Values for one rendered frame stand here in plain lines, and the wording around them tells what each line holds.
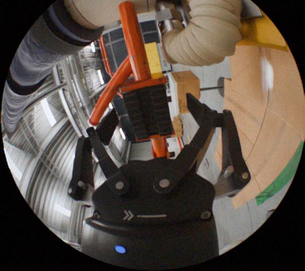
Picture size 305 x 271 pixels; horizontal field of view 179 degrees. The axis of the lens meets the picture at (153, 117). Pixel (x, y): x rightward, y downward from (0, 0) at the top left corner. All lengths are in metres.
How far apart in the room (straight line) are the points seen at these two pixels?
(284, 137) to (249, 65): 0.54
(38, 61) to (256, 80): 0.52
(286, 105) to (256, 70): 0.14
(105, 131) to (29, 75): 0.25
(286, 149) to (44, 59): 1.01
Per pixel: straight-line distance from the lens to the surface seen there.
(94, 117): 0.21
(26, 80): 0.32
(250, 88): 0.39
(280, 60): 0.32
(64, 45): 0.20
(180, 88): 1.58
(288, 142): 0.79
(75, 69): 5.80
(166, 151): 0.21
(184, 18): 0.19
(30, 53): 0.24
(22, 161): 5.03
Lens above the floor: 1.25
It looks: 5 degrees up
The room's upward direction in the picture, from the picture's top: 100 degrees counter-clockwise
